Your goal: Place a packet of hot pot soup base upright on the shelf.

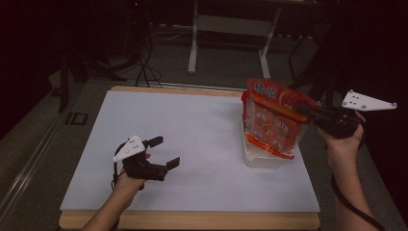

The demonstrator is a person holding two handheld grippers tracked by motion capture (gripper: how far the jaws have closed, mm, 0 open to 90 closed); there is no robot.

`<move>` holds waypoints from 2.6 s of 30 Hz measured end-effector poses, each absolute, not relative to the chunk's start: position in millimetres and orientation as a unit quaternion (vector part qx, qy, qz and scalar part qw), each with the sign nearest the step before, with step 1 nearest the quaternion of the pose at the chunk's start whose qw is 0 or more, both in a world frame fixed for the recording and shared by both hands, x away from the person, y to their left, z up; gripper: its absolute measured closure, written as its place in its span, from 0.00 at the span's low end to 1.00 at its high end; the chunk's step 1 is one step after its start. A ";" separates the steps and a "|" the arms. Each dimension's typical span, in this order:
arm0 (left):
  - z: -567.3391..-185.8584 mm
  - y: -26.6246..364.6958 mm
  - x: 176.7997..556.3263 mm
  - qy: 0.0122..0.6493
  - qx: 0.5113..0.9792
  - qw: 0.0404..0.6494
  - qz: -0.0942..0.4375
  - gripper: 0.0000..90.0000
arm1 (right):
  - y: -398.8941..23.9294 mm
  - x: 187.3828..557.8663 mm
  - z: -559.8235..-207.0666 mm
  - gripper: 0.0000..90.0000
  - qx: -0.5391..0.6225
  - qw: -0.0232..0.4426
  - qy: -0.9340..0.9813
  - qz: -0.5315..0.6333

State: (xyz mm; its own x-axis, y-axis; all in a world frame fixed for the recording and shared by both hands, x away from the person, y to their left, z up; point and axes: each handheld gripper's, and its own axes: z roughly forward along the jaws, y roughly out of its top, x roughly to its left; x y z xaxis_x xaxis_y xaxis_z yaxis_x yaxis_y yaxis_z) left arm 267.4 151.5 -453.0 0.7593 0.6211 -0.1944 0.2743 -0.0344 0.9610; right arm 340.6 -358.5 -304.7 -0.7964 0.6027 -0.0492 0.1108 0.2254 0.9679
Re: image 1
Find person's right hand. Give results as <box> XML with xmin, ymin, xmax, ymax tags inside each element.
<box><xmin>317</xmin><ymin>112</ymin><xmax>366</xmax><ymax>162</ymax></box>

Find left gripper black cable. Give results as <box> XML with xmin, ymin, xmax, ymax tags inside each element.
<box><xmin>110</xmin><ymin>143</ymin><xmax>128</xmax><ymax>191</ymax></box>

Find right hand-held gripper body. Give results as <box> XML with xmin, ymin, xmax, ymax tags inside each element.
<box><xmin>312</xmin><ymin>90</ymin><xmax>397</xmax><ymax>139</ymax></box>

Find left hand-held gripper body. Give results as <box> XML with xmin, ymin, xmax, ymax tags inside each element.
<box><xmin>113</xmin><ymin>134</ymin><xmax>168</xmax><ymax>181</ymax></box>

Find white metal desk frame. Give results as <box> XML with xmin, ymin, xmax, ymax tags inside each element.
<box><xmin>187</xmin><ymin>0</ymin><xmax>283</xmax><ymax>81</ymax></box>

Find large clear orange packet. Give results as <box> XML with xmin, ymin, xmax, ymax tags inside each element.
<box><xmin>241</xmin><ymin>78</ymin><xmax>319</xmax><ymax>161</ymax></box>

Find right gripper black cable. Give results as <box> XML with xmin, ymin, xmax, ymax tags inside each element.
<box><xmin>330</xmin><ymin>172</ymin><xmax>386</xmax><ymax>231</ymax></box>

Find white plastic container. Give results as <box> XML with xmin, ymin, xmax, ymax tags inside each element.
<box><xmin>242</xmin><ymin>121</ymin><xmax>297</xmax><ymax>168</ymax></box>

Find black metal stand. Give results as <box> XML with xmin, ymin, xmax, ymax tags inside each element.
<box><xmin>57</xmin><ymin>47</ymin><xmax>129</xmax><ymax>114</ymax></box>
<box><xmin>275</xmin><ymin>32</ymin><xmax>338</xmax><ymax>107</ymax></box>

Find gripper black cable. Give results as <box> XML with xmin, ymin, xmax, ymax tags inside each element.
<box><xmin>330</xmin><ymin>172</ymin><xmax>386</xmax><ymax>231</ymax></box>
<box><xmin>110</xmin><ymin>143</ymin><xmax>128</xmax><ymax>191</ymax></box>

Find person's left hand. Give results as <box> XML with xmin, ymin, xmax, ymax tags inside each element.
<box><xmin>115</xmin><ymin>165</ymin><xmax>146</xmax><ymax>193</ymax></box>

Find black floor cables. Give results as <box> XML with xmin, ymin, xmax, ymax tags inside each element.
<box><xmin>134</xmin><ymin>25</ymin><xmax>193</xmax><ymax>88</ymax></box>

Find white table sheet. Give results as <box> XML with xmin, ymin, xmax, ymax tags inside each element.
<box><xmin>60</xmin><ymin>90</ymin><xmax>320</xmax><ymax>213</ymax></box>

